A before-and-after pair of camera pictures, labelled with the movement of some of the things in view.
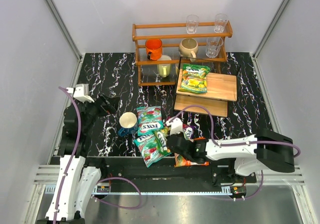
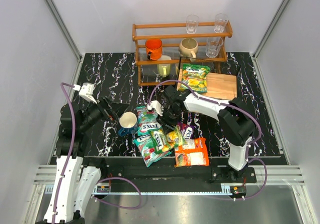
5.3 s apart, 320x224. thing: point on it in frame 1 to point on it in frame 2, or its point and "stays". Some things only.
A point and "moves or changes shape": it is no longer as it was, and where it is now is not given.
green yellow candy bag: x=194 y=79 stays
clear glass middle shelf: x=213 y=44 stays
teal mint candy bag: x=149 y=119 stays
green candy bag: x=161 y=135 moves or changes shape
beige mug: x=188 y=48 stays
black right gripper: x=178 y=142 to x=168 y=119
